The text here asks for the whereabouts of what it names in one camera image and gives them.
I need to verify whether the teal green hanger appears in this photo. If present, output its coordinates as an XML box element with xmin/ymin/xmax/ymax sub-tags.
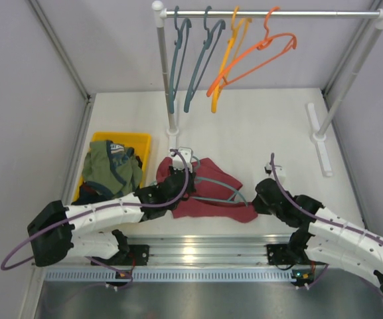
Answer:
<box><xmin>149</xmin><ymin>152</ymin><xmax>250</xmax><ymax>209</ymax></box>

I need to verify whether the red tank top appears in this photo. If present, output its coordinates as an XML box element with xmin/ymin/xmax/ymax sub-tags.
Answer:
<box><xmin>156</xmin><ymin>156</ymin><xmax>259</xmax><ymax>223</ymax></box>

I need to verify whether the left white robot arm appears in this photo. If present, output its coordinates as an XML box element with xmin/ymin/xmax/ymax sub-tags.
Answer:
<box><xmin>27</xmin><ymin>168</ymin><xmax>195</xmax><ymax>267</ymax></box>

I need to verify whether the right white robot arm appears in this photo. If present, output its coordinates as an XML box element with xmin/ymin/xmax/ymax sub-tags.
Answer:
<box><xmin>252</xmin><ymin>178</ymin><xmax>383</xmax><ymax>294</ymax></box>

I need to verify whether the dark teal hanger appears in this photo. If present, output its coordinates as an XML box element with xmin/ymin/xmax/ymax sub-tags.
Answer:
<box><xmin>183</xmin><ymin>6</ymin><xmax>226</xmax><ymax>113</ymax></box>
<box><xmin>168</xmin><ymin>6</ymin><xmax>192</xmax><ymax>114</ymax></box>

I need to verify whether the dark teal hanger leftmost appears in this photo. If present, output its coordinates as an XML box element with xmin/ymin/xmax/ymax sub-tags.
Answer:
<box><xmin>168</xmin><ymin>6</ymin><xmax>192</xmax><ymax>114</ymax></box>

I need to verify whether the yellow hanger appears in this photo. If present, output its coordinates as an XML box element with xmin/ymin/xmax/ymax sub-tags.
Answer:
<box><xmin>206</xmin><ymin>6</ymin><xmax>252</xmax><ymax>114</ymax></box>

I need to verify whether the yellow plastic bin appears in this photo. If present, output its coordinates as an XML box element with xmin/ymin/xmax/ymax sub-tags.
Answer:
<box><xmin>73</xmin><ymin>132</ymin><xmax>151</xmax><ymax>203</ymax></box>

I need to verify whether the green clothes pile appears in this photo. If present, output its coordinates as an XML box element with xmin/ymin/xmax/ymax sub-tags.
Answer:
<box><xmin>80</xmin><ymin>140</ymin><xmax>143</xmax><ymax>199</ymax></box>

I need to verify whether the white clothes rack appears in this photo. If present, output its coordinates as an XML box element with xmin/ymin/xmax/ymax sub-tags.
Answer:
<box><xmin>151</xmin><ymin>0</ymin><xmax>383</xmax><ymax>177</ymax></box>

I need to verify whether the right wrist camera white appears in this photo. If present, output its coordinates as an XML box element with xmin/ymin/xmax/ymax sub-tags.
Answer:
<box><xmin>264</xmin><ymin>162</ymin><xmax>287</xmax><ymax>184</ymax></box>

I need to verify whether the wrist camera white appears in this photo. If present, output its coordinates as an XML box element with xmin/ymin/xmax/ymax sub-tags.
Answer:
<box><xmin>170</xmin><ymin>147</ymin><xmax>194</xmax><ymax>173</ymax></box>
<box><xmin>264</xmin><ymin>162</ymin><xmax>287</xmax><ymax>184</ymax></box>

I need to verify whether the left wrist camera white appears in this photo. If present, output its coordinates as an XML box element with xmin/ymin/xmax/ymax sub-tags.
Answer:
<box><xmin>170</xmin><ymin>147</ymin><xmax>194</xmax><ymax>173</ymax></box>

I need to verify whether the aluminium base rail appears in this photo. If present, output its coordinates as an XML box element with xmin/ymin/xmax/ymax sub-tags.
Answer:
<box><xmin>35</xmin><ymin>234</ymin><xmax>345</xmax><ymax>266</ymax></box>

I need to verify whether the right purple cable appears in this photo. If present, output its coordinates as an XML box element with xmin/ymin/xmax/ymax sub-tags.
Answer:
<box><xmin>269</xmin><ymin>152</ymin><xmax>383</xmax><ymax>257</ymax></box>

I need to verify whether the purple cable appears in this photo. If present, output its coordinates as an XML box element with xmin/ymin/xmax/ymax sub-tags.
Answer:
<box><xmin>0</xmin><ymin>148</ymin><xmax>192</xmax><ymax>270</ymax></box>
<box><xmin>269</xmin><ymin>152</ymin><xmax>383</xmax><ymax>257</ymax></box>

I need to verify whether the slotted white cable duct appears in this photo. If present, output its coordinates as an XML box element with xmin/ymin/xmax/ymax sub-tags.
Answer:
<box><xmin>44</xmin><ymin>267</ymin><xmax>313</xmax><ymax>283</ymax></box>

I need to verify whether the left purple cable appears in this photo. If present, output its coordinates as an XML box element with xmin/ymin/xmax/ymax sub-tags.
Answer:
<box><xmin>0</xmin><ymin>148</ymin><xmax>192</xmax><ymax>270</ymax></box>

